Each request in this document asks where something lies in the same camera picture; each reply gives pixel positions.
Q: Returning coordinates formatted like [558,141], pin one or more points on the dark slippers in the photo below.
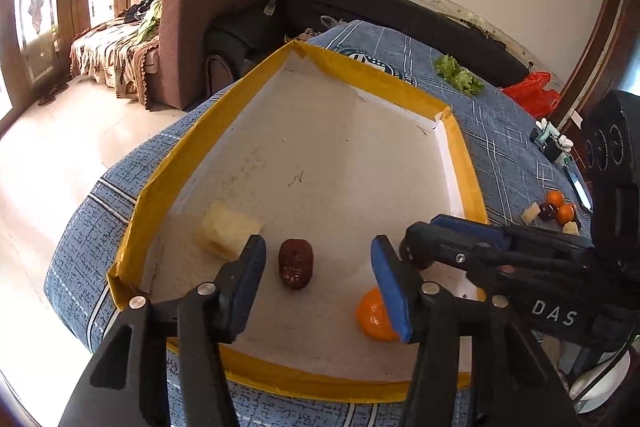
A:
[52,94]

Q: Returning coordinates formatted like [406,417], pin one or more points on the brown armchair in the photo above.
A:
[190,22]

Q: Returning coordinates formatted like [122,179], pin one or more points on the yellow cardboard tray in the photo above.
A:
[325,147]

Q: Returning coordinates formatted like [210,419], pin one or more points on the blue plaid bedsheet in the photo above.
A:
[500,142]

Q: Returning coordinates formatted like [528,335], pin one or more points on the small pale fruit piece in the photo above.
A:
[570,229]
[531,213]

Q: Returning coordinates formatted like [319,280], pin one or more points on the orange mandarin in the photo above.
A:
[566,213]
[555,198]
[372,319]

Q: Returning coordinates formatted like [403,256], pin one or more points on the green lettuce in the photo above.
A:
[457,74]

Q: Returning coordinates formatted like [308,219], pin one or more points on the dark red plum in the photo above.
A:
[422,261]
[547,211]

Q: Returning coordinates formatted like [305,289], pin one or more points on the white round object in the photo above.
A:
[600,377]

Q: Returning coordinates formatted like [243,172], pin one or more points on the red date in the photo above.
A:
[296,263]

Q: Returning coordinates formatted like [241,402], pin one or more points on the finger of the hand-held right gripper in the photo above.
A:
[450,249]
[465,226]

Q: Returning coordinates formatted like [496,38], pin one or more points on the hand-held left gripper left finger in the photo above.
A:
[250,279]

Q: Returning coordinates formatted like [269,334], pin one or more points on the black pen holder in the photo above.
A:
[552,149]

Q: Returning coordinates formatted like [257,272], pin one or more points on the brown wooden door frame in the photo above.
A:
[595,42]

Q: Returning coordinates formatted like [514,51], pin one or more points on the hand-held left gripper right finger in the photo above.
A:
[392,292]

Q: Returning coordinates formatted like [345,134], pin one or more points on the dark clothes pile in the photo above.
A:
[140,9]

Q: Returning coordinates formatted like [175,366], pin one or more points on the black phone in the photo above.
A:
[580,189]

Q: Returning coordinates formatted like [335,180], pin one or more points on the patterned sofa cover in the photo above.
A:
[107,47]

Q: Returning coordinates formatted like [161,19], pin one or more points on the red plastic bag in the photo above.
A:
[532,94]

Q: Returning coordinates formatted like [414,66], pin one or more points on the pale yellow cheese block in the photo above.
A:
[225,232]

